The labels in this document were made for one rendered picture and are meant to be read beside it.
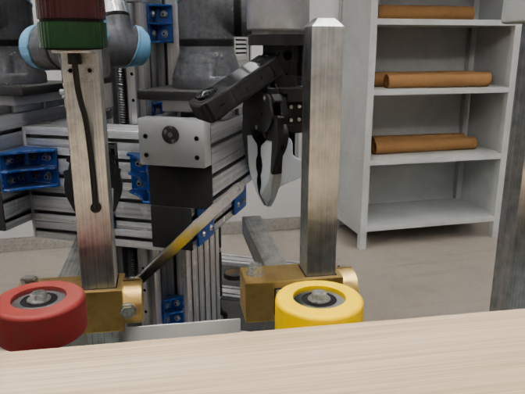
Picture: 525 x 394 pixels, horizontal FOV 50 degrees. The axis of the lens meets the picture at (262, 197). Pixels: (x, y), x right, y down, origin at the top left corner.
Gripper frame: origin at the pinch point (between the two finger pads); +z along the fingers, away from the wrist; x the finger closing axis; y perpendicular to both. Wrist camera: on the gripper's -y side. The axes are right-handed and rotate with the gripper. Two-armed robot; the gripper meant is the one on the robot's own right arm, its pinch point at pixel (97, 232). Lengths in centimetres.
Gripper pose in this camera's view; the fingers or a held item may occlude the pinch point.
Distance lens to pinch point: 97.4
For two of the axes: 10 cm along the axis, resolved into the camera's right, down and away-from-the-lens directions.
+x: -9.9, 0.4, -1.6
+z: 0.0, 9.7, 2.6
